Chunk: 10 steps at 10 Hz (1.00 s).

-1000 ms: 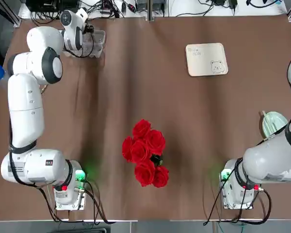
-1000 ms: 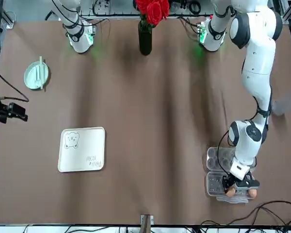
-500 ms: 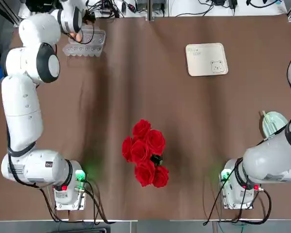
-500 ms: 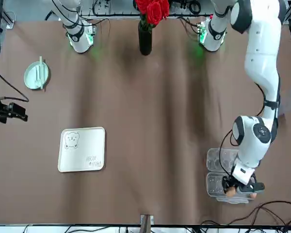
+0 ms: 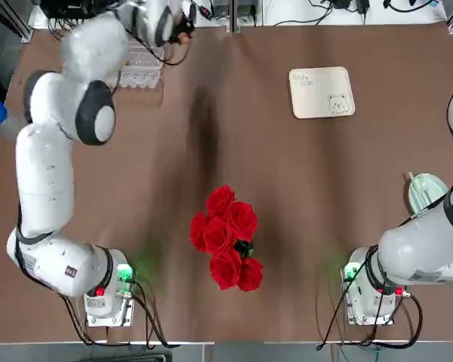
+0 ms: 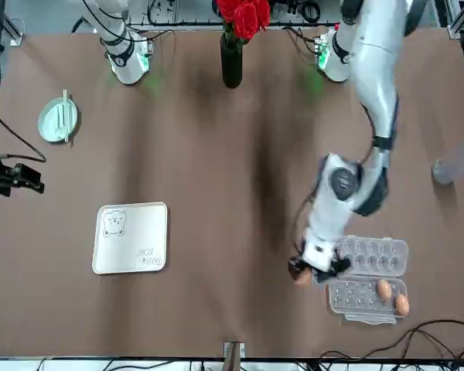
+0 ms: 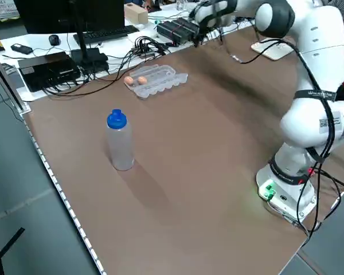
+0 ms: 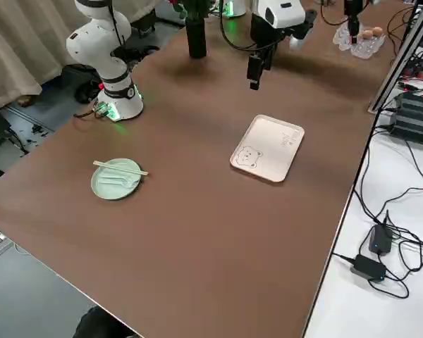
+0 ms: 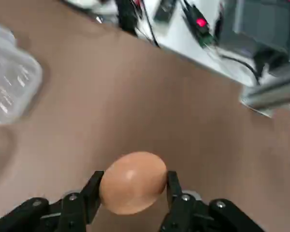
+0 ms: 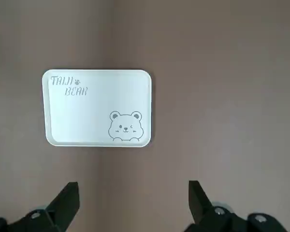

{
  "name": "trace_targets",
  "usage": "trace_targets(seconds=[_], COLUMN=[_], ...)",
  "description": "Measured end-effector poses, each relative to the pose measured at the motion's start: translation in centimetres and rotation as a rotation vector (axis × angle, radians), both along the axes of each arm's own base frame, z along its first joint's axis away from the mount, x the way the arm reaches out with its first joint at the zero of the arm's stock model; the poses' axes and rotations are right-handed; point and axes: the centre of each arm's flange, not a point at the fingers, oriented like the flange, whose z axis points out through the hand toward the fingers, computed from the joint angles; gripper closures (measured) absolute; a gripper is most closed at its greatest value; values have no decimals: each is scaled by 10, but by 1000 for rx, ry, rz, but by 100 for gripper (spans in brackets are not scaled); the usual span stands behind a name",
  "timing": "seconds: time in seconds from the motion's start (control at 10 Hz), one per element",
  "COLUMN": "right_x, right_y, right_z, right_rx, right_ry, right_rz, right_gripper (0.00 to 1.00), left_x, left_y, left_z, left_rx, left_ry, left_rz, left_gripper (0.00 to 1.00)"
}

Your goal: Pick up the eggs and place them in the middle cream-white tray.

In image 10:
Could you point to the cream-white tray with bear print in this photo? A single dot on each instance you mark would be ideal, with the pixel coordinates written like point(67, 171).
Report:
point(94, 108)

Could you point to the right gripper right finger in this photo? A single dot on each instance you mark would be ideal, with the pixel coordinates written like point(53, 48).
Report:
point(212, 217)

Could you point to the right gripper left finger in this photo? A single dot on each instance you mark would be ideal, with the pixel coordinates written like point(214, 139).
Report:
point(50, 212)

